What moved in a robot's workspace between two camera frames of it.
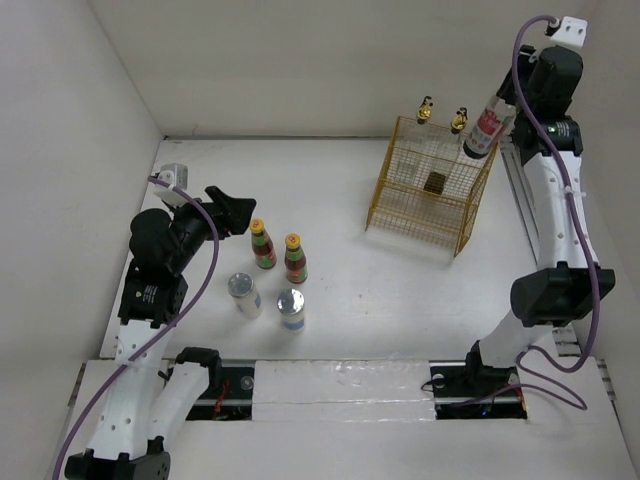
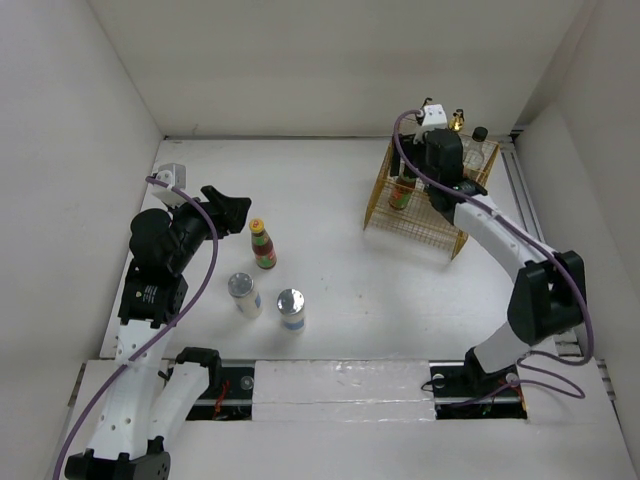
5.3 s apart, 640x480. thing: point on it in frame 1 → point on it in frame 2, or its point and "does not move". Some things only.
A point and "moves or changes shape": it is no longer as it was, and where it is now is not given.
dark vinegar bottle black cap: x=490 y=126 moves or changes shape
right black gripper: x=524 y=59 → x=409 y=144
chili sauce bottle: x=263 y=248 does not move
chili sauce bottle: x=295 y=260 → x=402 y=188
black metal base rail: x=460 y=390 does not move
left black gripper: x=235 y=217 does not move
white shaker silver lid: x=247 y=297 does not move
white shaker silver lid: x=290 y=305 does not move
